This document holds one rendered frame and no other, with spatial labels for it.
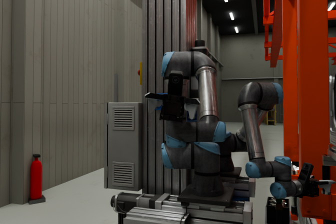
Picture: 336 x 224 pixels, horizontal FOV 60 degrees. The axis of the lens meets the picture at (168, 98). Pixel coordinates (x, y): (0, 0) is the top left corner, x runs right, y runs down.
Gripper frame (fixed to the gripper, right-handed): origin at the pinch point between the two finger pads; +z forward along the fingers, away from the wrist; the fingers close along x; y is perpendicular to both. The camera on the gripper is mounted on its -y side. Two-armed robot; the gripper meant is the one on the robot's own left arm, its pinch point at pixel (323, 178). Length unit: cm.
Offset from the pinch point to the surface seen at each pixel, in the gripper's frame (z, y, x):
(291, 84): 156, -65, -155
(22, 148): -143, 14, -300
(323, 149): 22.2, -11.7, -16.0
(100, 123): -9, -4, -460
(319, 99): 21, -42, -17
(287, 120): 153, -21, -158
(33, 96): -131, -50, -311
